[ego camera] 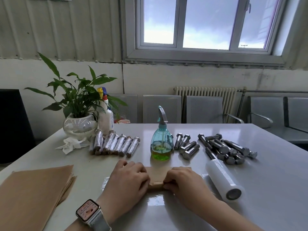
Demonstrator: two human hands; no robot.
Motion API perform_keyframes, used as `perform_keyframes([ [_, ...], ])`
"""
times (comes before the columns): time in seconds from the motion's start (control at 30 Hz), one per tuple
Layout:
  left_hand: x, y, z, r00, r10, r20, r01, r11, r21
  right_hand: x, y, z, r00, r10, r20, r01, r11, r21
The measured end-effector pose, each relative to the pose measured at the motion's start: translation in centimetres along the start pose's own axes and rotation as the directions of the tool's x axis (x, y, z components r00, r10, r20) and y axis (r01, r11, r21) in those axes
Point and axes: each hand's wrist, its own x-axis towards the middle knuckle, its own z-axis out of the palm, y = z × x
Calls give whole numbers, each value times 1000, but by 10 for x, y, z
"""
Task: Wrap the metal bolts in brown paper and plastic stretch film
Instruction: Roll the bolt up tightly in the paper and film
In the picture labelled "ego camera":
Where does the person's right hand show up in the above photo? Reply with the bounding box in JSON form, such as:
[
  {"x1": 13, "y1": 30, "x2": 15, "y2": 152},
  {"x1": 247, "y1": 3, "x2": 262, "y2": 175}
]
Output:
[{"x1": 163, "y1": 166, "x2": 223, "y2": 214}]

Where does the person's left hand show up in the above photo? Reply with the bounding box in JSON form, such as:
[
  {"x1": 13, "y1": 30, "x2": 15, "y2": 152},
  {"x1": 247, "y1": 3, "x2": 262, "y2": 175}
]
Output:
[{"x1": 96, "y1": 159, "x2": 151, "y2": 224}]

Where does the brown paper sheet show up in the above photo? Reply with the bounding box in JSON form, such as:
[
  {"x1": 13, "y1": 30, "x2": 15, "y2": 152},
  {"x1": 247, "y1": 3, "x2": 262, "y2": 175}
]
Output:
[{"x1": 123, "y1": 166, "x2": 192, "y2": 190}]

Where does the white cling film roll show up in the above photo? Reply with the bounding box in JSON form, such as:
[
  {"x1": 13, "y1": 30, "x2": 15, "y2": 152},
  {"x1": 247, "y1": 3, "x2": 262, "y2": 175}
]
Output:
[{"x1": 205, "y1": 158, "x2": 245, "y2": 203}]

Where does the clear film sheet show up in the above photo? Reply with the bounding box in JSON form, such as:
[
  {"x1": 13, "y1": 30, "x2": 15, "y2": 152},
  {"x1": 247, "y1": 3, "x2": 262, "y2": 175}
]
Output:
[{"x1": 101, "y1": 174, "x2": 210, "y2": 207}]

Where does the row of bolts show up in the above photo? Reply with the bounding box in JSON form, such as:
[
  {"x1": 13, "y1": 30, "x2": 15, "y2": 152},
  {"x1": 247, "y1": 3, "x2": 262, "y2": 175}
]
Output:
[{"x1": 88, "y1": 128, "x2": 141, "y2": 158}]

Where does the pile of steel bolts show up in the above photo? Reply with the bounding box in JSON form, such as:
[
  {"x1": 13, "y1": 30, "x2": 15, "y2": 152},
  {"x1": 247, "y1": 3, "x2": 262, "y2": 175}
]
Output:
[{"x1": 174, "y1": 133, "x2": 258, "y2": 166}]

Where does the stack of brown paper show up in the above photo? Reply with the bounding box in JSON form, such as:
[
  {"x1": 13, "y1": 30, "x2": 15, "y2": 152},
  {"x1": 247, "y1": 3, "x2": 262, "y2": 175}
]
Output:
[{"x1": 0, "y1": 165, "x2": 77, "y2": 231}]

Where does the person's left forearm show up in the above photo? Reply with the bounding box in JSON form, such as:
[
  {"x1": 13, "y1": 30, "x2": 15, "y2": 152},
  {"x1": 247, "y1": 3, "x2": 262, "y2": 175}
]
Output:
[{"x1": 64, "y1": 218, "x2": 85, "y2": 231}]

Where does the smartwatch with grey band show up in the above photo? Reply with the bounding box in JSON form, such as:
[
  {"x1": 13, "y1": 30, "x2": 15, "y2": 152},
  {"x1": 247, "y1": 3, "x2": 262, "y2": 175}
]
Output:
[{"x1": 76, "y1": 199, "x2": 112, "y2": 231}]

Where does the teal spray bottle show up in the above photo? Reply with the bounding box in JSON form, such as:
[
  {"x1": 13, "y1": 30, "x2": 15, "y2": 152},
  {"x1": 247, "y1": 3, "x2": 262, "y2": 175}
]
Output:
[{"x1": 151, "y1": 106, "x2": 174, "y2": 161}]

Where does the white spray bottle colourful nozzle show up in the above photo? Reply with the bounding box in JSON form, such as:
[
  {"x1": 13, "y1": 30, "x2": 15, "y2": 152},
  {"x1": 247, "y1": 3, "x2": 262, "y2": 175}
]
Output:
[{"x1": 97, "y1": 87, "x2": 115, "y2": 135}]

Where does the crumpled white tissue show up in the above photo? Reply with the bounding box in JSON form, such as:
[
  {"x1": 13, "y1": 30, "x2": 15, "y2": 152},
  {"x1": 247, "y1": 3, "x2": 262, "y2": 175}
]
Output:
[{"x1": 56, "y1": 137, "x2": 90, "y2": 155}]

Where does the clear glass plant pot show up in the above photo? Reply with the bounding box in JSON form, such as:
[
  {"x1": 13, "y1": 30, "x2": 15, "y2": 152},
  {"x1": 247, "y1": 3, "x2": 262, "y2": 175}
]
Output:
[{"x1": 63, "y1": 113, "x2": 98, "y2": 140}]

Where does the grey metal chair with armrest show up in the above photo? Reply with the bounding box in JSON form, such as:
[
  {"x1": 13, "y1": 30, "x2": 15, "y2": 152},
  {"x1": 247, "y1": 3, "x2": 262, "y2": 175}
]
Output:
[{"x1": 185, "y1": 95, "x2": 245, "y2": 124}]

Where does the green leafy plant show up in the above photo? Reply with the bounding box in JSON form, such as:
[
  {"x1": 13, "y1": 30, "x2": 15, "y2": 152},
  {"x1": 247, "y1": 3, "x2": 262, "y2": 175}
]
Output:
[{"x1": 24, "y1": 52, "x2": 128, "y2": 119}]

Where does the grey metal bench seat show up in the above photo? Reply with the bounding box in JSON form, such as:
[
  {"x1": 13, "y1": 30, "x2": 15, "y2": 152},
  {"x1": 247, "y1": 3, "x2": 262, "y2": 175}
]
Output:
[
  {"x1": 248, "y1": 96, "x2": 288, "y2": 129},
  {"x1": 284, "y1": 97, "x2": 308, "y2": 145}
]

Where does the white framed window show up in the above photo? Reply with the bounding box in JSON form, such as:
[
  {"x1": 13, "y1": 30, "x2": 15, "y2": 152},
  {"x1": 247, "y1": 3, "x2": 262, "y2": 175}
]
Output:
[{"x1": 120, "y1": 0, "x2": 308, "y2": 69}]

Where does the white wall radiator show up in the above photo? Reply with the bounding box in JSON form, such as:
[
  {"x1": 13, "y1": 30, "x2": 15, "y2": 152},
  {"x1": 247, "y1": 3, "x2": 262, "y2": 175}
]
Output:
[{"x1": 174, "y1": 86, "x2": 238, "y2": 123}]

